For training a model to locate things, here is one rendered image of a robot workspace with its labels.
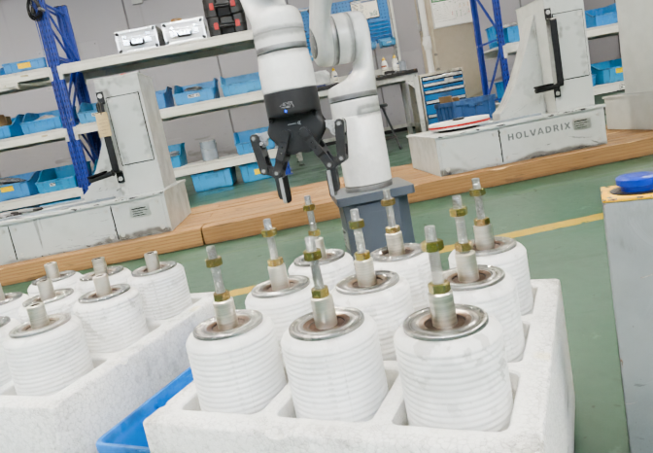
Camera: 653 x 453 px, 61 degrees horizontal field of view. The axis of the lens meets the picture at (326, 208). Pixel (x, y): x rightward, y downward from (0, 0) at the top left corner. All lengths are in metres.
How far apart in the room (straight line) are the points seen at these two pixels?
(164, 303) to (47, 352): 0.23
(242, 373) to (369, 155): 0.57
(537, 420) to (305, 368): 0.20
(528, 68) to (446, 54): 4.07
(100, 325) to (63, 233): 1.87
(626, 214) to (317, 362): 0.34
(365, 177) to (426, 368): 0.61
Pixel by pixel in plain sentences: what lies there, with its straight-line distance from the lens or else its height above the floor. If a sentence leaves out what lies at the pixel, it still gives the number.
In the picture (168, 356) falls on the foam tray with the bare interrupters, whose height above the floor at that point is 0.14.
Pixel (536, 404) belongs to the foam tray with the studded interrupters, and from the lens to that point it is 0.53.
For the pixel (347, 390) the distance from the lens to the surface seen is 0.54.
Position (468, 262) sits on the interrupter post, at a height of 0.27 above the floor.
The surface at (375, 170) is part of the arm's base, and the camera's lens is 1.05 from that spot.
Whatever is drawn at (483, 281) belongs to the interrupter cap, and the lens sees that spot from 0.60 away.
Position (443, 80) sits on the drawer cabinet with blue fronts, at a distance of 6.15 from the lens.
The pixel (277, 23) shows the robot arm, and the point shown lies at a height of 0.58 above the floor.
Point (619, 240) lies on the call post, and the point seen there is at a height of 0.27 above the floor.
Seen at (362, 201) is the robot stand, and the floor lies 0.29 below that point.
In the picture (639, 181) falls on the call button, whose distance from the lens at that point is 0.65.
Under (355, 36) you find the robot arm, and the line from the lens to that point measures 1.05.
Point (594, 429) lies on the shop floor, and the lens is 0.84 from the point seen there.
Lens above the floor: 0.45
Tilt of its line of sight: 9 degrees down
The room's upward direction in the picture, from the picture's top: 11 degrees counter-clockwise
